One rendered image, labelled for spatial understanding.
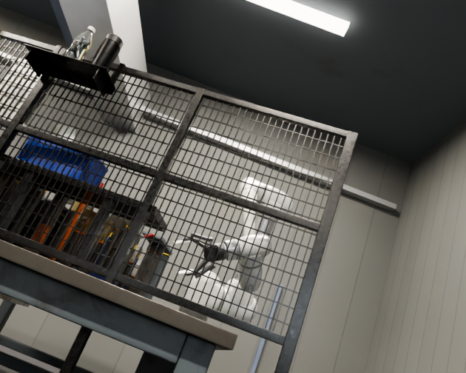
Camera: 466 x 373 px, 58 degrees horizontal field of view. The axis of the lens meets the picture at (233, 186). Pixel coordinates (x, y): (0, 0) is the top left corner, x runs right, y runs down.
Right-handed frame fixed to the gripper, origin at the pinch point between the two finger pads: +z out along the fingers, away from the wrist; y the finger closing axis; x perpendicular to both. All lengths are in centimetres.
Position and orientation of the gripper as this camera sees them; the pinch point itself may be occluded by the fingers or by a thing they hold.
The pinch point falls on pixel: (178, 257)
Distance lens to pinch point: 184.3
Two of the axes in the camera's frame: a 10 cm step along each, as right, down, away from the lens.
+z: -9.7, 1.1, -2.3
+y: -0.7, -9.8, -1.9
